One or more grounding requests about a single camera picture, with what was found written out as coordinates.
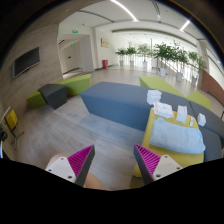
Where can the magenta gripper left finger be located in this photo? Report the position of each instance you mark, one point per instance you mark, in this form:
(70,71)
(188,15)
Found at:
(75,167)

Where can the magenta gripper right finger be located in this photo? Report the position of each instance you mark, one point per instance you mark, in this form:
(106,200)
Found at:
(152,166)

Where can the light blue towel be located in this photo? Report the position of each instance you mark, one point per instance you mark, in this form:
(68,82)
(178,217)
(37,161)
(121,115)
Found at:
(176,138)

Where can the yellow-green ottoman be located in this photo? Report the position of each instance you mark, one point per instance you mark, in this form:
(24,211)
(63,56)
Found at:
(182,159)

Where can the crumpled white cloth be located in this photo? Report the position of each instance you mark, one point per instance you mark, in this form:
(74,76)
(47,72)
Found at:
(162,109)

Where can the small white bottle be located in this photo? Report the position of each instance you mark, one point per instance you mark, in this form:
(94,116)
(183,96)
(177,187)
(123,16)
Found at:
(191,121)

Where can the small white folded cloth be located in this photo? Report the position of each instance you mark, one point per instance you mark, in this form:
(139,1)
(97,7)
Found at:
(201,119)

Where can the large blue-grey sofa block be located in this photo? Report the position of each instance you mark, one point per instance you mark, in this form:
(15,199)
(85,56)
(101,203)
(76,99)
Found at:
(127,104)

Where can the stack of white towels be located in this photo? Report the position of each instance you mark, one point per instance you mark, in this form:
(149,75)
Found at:
(153,96)

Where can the dark grey ottoman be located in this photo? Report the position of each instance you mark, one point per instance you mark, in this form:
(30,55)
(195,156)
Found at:
(54,94)

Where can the yellow chair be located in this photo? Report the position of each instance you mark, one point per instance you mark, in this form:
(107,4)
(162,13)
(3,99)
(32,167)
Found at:
(12,122)

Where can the green bench seat left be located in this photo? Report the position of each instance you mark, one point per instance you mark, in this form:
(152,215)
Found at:
(74,86)

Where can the green bench seat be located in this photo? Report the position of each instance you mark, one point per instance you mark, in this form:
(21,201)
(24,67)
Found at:
(160,84)
(74,86)

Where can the green bench seat right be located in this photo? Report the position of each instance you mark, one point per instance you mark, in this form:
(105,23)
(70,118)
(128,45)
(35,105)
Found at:
(160,84)

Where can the red bin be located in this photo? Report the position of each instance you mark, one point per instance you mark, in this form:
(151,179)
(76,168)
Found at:
(105,64)

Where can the potted green plant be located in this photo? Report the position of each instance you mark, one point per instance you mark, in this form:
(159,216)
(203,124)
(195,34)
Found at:
(164,53)
(145,51)
(121,52)
(130,52)
(181,58)

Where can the wall-mounted black television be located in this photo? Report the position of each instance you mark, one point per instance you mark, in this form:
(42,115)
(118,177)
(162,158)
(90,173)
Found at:
(26,61)

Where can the framed wall picture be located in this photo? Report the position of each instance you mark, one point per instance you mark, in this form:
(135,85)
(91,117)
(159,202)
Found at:
(105,43)

